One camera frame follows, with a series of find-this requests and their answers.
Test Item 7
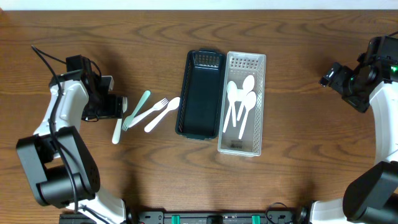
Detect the mint green plastic fork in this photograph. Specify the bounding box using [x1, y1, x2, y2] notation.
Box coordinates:
[122, 90, 151, 131]

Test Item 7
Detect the white plastic fork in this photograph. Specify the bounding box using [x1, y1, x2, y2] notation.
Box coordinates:
[128, 98, 169, 128]
[112, 96, 128, 144]

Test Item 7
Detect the white thick-handled spoon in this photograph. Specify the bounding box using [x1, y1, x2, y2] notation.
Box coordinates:
[144, 97, 180, 133]

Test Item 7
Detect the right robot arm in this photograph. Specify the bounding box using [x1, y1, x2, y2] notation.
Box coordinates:
[297, 34, 397, 223]

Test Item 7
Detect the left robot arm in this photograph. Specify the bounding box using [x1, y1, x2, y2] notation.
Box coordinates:
[16, 55, 127, 223]

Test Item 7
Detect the black plastic basket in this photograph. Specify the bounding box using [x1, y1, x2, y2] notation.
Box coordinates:
[175, 49, 226, 140]

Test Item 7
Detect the clear plastic basket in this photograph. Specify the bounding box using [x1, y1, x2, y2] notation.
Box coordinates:
[218, 51, 267, 157]

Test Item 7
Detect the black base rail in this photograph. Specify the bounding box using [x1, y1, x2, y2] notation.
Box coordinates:
[58, 202, 312, 224]

